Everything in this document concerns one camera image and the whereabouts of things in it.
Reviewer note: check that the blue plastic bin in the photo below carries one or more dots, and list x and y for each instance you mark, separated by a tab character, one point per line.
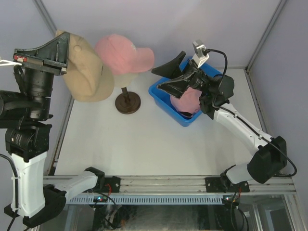
162	99

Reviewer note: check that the dark round wooden stand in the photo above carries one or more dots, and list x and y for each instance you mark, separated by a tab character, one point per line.
127	102

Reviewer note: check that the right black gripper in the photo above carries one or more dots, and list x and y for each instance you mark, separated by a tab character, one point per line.
178	87

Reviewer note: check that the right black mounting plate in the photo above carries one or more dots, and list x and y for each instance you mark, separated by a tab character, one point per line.
214	184

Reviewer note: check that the aluminium mounting rail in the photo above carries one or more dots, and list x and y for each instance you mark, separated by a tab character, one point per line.
146	185

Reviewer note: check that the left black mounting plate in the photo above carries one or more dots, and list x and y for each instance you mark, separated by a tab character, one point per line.
109	185

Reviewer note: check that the perforated grey cable duct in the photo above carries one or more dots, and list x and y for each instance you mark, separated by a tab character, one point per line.
91	199

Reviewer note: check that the black mounting plate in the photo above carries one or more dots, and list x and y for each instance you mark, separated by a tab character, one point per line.
109	185
214	184

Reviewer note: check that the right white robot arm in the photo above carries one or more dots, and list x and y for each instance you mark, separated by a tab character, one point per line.
268	153

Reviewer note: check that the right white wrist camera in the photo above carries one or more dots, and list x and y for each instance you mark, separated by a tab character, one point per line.
201	54

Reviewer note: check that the pink baseball cap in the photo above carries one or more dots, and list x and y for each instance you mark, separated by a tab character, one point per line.
122	56

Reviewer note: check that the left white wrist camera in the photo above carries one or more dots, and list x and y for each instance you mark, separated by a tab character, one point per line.
4	62

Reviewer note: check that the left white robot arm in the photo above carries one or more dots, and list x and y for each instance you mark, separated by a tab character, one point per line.
24	114

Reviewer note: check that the beige cap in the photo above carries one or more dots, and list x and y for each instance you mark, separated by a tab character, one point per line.
88	78

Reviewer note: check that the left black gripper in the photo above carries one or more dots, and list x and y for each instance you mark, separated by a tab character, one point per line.
52	56

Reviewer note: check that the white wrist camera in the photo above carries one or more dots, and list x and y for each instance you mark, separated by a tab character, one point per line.
4	62
201	54

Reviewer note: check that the beige mannequin head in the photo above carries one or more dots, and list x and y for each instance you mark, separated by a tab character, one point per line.
124	80

